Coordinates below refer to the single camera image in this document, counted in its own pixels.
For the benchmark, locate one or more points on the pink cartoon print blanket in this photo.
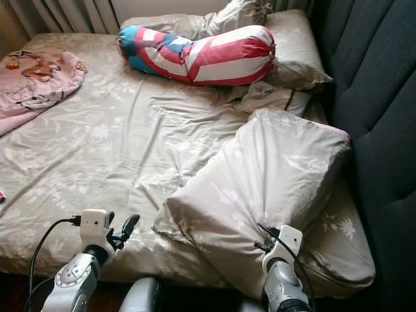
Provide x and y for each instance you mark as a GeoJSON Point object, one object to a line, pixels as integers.
{"type": "Point", "coordinates": [32, 91]}

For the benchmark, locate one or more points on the red white blue striped bolster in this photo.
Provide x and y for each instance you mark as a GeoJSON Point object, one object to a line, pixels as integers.
{"type": "Point", "coordinates": [221, 58]}

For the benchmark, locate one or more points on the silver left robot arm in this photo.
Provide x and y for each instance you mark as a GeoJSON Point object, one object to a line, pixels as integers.
{"type": "Point", "coordinates": [68, 283]}

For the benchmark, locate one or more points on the small beige floral pillow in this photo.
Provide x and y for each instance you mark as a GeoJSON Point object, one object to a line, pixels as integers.
{"type": "Point", "coordinates": [273, 97]}

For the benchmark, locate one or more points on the large beige floral pillow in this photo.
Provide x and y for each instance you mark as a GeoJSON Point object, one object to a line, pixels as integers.
{"type": "Point", "coordinates": [260, 175]}

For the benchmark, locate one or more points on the grey pleated curtains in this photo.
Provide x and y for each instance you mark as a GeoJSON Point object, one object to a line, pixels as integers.
{"type": "Point", "coordinates": [65, 13]}

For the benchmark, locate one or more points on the bed with beige floral sheet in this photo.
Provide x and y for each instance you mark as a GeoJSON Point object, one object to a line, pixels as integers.
{"type": "Point", "coordinates": [123, 156]}

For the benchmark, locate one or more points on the beige crumpled cloth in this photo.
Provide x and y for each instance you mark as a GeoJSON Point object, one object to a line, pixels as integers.
{"type": "Point", "coordinates": [240, 14]}

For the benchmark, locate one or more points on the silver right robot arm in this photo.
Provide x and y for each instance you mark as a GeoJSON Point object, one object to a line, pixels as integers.
{"type": "Point", "coordinates": [286, 289]}

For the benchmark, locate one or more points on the dark grey upholstered headboard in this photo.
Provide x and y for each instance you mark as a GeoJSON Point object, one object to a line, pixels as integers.
{"type": "Point", "coordinates": [377, 97]}

